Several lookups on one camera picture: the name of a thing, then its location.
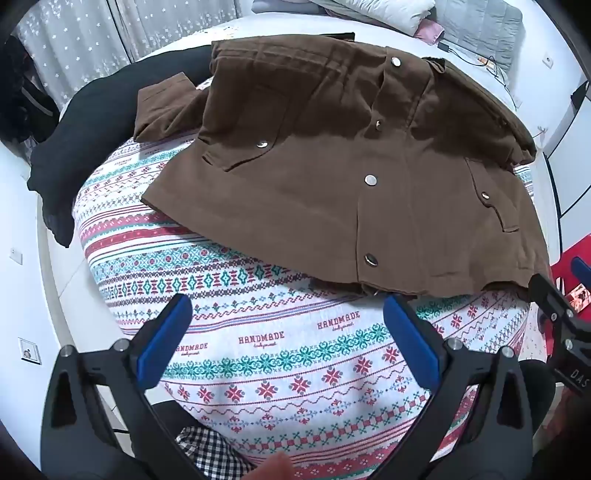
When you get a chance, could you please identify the grey quilt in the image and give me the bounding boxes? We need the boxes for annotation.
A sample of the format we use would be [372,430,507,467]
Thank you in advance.
[434,0,525,75]

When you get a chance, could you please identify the dark hanging clothes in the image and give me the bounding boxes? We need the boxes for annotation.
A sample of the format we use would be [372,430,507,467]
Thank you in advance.
[0,34,61,145]

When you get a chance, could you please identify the black charger cable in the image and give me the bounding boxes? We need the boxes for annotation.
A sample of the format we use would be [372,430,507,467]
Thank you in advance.
[436,41,522,110]

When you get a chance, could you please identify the white pillow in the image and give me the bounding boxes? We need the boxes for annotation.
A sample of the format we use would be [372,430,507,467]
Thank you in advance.
[318,0,437,36]

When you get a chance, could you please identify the star-print grey curtain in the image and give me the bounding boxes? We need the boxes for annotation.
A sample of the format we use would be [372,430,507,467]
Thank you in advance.
[14,0,242,109]

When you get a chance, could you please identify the patterned knit blanket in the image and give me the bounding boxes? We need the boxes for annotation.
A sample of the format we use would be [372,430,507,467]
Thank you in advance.
[71,127,546,480]

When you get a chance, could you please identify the white cabinet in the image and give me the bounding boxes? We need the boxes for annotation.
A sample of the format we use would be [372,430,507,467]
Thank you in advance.
[538,78,591,252]

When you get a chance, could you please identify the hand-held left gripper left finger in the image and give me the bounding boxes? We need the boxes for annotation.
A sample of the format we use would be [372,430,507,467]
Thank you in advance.
[41,293,193,468]

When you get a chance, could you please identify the brown jacket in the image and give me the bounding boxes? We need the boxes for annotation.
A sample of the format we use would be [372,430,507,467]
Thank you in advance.
[133,32,552,298]

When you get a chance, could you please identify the pink cloth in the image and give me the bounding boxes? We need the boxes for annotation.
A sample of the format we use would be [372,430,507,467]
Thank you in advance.
[413,18,447,45]

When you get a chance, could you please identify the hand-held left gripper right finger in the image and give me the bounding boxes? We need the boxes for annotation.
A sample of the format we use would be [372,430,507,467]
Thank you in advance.
[382,293,540,480]

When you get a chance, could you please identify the red object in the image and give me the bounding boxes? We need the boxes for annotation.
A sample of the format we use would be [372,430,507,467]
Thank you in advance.
[551,233,591,324]

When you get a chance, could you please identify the black-white checkered cloth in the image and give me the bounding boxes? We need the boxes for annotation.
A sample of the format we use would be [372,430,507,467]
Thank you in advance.
[175,425,259,480]

